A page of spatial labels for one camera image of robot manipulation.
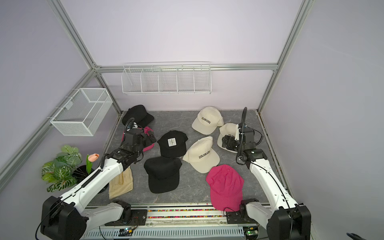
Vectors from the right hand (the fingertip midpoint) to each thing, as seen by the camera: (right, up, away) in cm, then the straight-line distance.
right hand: (229, 138), depth 83 cm
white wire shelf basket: (-39, +39, +16) cm, 57 cm away
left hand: (-46, +2, -1) cm, 46 cm away
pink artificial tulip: (-66, -8, -17) cm, 68 cm away
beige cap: (-61, -26, +2) cm, 66 cm away
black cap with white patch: (-34, -5, +13) cm, 37 cm away
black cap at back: (-64, +15, +36) cm, 75 cm away
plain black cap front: (-37, -20, +2) cm, 43 cm away
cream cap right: (+2, +5, +22) cm, 23 cm away
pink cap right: (-2, -25, -5) cm, 25 cm away
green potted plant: (-73, -12, -21) cm, 77 cm away
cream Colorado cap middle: (-16, -12, +8) cm, 21 cm away
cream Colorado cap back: (-10, +12, +24) cm, 29 cm away
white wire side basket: (-83, +14, 0) cm, 84 cm away
